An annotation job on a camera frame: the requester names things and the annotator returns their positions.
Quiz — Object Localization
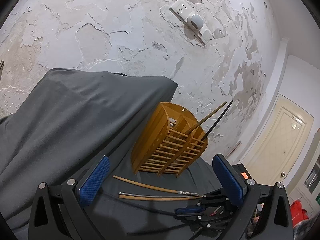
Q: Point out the silver metal chopstick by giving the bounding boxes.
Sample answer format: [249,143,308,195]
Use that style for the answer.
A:
[118,192,175,198]

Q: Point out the white light switch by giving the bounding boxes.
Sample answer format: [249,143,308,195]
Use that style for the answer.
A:
[197,25,213,46]

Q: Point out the red bag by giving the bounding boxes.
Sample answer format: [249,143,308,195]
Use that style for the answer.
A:
[290,200,310,228]

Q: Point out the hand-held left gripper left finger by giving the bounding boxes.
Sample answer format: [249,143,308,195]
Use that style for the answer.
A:
[27,154,111,240]

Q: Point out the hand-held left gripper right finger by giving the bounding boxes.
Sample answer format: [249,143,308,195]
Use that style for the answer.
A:
[212,154,295,240]

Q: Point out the cream door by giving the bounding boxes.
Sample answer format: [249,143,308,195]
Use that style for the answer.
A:
[240,94,315,195]

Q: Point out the wooden slatted utensil holder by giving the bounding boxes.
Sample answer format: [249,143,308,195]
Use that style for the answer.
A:
[131,102,209,178]

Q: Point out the brown wooden chopstick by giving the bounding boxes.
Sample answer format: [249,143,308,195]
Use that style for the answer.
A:
[184,101,227,135]
[118,194,203,202]

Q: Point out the white wall socket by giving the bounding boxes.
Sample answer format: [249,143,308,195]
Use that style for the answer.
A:
[169,0,193,18]

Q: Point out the brown chopstick patterned end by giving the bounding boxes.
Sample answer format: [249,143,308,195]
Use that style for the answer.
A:
[113,175,200,196]

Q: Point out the dark grey cloth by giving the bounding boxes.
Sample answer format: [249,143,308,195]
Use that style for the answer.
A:
[0,68,240,240]

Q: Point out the round white wall device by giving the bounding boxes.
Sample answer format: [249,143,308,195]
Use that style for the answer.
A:
[186,14,203,30]

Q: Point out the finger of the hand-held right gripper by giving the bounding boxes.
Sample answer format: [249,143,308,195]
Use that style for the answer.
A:
[174,204,208,215]
[201,189,227,202]

